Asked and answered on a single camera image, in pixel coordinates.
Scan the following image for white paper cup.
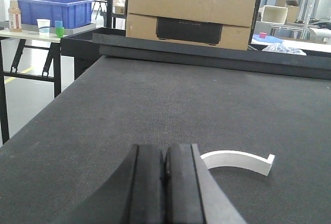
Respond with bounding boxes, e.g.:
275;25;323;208
37;19;51;37

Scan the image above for brown bottle with label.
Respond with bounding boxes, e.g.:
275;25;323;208
8;0;22;32

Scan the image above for crumpled clear plastic bag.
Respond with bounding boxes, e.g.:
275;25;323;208
262;43;307;56

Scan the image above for blue plastic crate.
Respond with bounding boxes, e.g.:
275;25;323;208
18;0;93;29

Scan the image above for small brown cardboard box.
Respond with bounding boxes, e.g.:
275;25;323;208
275;0;299;23

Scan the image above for pink cube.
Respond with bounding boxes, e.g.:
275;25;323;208
259;32;267;39

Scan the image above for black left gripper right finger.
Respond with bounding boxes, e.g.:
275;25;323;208
165;144;246;223

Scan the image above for white curved pipe clamp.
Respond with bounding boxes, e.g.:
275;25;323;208
201;150;275;176

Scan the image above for large cardboard box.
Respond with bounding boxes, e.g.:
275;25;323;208
126;0;256;50

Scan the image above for white folding side table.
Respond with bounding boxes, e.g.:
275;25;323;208
1;24;98;143

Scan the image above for blue and green stacked cups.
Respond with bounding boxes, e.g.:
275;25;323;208
55;21;65;38

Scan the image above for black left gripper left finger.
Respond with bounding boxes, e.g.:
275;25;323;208
55;144;164;223

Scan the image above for white open box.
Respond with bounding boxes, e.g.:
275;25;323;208
259;5;288;24

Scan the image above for black raised table edge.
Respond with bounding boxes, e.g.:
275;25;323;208
61;27;330;80

